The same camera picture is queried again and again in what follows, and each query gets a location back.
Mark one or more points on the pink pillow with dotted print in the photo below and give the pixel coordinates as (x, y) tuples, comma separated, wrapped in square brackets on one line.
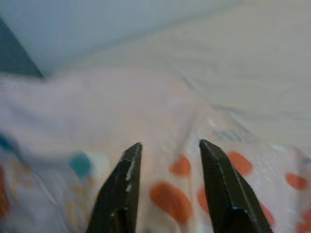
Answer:
[(73, 109)]

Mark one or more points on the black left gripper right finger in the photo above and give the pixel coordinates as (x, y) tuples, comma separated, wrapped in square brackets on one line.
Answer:
[(226, 189)]

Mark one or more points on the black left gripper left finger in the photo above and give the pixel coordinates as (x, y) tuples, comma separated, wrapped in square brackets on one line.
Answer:
[(119, 194)]

